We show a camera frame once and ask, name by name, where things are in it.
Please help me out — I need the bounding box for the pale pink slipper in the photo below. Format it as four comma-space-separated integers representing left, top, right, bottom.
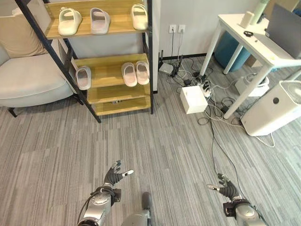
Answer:
121, 62, 138, 87
135, 60, 151, 85

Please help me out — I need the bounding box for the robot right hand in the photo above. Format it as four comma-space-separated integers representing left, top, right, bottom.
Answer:
206, 173, 241, 202

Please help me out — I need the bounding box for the light grey slipper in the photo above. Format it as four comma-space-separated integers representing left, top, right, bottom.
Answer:
90, 7, 111, 35
75, 65, 92, 91

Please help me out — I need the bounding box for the white air purifier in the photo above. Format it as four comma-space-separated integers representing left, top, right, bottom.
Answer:
240, 80, 301, 137

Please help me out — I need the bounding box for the cream cylinder cup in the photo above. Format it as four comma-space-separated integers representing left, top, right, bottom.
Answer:
239, 11, 254, 27

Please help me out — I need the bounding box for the white box under table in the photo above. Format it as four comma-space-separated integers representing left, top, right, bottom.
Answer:
234, 75, 270, 97

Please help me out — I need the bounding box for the cream white slipper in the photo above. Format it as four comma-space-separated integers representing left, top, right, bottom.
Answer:
130, 3, 149, 31
57, 7, 83, 36

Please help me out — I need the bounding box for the grey laptop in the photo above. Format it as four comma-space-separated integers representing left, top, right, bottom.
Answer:
253, 4, 301, 59

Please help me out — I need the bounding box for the white cardboard box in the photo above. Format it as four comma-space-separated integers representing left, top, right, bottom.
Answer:
180, 85, 208, 115

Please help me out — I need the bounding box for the white table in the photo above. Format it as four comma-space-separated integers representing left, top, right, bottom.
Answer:
199, 13, 301, 120

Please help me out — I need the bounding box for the blue round stool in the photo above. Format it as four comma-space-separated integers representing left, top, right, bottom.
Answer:
214, 31, 252, 73

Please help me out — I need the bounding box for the long black floor cable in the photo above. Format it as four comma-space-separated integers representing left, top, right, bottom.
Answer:
206, 103, 245, 201

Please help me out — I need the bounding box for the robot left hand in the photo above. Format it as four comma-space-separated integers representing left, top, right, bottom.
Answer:
103, 160, 135, 188

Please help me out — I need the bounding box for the white power strip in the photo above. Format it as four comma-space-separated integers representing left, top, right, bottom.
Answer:
201, 80, 212, 97

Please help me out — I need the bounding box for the beige sofa cushion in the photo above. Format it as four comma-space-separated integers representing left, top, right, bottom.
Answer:
0, 16, 49, 58

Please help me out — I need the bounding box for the beige sofa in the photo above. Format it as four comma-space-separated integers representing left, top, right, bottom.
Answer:
0, 0, 75, 118

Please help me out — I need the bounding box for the robot silver leg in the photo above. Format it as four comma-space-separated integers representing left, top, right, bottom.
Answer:
122, 192, 153, 226

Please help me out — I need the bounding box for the green water bottle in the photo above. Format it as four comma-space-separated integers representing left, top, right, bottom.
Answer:
249, 0, 270, 25

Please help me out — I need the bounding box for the black frame wooden shoe rack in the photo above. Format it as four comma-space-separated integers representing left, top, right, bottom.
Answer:
15, 0, 155, 123

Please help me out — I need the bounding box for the white cable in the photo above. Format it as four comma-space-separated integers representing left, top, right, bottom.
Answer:
231, 122, 276, 148

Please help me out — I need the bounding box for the grey router with antennas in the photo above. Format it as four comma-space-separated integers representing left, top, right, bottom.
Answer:
158, 49, 184, 77

